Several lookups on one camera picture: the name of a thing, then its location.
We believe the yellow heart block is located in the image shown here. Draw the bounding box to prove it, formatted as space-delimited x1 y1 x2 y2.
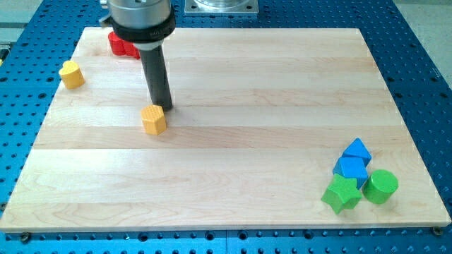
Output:
59 61 85 90

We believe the yellow hexagon block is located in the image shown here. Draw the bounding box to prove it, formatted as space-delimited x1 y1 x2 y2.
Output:
141 104 167 135

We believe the blue perforated table plate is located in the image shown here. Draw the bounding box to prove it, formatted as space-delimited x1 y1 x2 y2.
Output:
1 0 451 253

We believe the red block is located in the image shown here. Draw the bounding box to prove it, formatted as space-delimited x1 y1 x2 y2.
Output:
107 32 141 59

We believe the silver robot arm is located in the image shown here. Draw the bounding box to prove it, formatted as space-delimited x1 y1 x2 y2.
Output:
100 0 176 111

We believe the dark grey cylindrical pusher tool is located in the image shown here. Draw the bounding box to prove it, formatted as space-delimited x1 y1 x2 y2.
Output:
139 46 173 111

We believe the blue cube block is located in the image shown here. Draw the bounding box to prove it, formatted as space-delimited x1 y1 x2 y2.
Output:
333 157 368 189

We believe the light wooden board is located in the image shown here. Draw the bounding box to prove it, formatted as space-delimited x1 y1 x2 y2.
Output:
1 28 451 232

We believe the blue triangular block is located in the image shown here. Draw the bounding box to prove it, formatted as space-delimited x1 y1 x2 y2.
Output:
342 138 372 167

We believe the green star block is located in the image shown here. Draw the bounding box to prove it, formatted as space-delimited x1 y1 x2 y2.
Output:
321 174 362 214

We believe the green cylinder block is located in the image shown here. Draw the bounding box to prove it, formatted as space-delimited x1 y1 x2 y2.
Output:
362 169 399 205

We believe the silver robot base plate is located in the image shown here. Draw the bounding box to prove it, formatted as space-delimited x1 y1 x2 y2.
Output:
184 0 259 14

